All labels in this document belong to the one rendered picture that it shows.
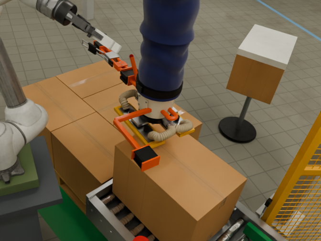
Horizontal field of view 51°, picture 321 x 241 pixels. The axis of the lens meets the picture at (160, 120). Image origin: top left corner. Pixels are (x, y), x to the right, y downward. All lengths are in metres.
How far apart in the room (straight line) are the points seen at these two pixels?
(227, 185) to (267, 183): 1.49
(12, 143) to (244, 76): 1.93
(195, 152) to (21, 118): 0.92
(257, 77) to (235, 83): 0.20
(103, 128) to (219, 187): 1.12
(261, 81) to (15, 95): 1.93
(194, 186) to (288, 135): 2.28
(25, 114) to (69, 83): 1.20
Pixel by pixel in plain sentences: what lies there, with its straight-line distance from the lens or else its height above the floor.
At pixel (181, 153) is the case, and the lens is 1.83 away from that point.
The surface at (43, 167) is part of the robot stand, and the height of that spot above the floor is 0.75.
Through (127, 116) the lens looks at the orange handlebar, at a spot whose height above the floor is 1.24.
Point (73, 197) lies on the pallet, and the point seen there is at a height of 0.02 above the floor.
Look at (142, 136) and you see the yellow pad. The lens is 1.64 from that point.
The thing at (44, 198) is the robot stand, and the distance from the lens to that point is 1.87.
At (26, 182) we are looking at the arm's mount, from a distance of 1.87.
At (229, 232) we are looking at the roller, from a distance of 2.09.
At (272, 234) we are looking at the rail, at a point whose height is 0.60.
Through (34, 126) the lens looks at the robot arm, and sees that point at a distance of 1.87.
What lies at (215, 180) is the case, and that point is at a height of 0.95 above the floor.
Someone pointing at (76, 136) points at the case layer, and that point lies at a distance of 2.46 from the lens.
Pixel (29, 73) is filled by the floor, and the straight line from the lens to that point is 4.15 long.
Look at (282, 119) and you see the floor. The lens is 4.04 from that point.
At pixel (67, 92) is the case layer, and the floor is 0.54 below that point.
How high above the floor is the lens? 2.23
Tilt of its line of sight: 40 degrees down
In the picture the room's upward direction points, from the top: 10 degrees clockwise
